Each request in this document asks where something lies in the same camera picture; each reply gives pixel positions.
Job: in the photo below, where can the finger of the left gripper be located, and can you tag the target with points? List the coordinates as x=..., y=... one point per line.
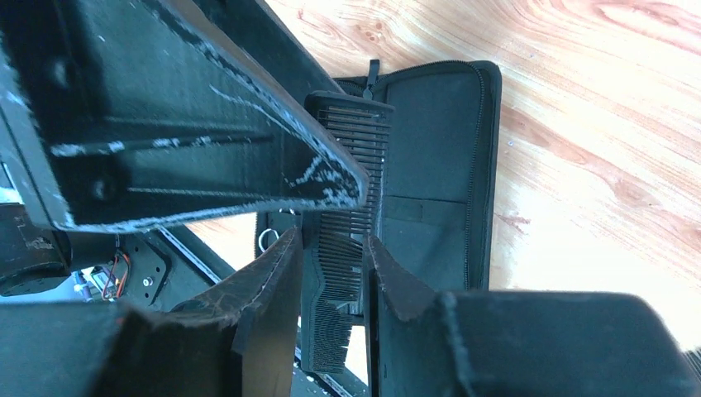
x=123, y=116

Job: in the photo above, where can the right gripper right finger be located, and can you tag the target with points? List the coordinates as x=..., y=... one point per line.
x=422, y=342

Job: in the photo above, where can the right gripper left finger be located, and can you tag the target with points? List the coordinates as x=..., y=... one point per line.
x=235, y=339

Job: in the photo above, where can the black zippered tool case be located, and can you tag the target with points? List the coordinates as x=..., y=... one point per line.
x=439, y=185

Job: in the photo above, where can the black straight comb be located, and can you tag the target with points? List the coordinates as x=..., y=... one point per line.
x=332, y=275

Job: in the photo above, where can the silver scissors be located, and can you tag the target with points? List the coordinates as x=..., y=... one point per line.
x=269, y=226

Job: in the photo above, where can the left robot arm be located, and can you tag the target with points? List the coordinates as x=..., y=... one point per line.
x=33, y=257

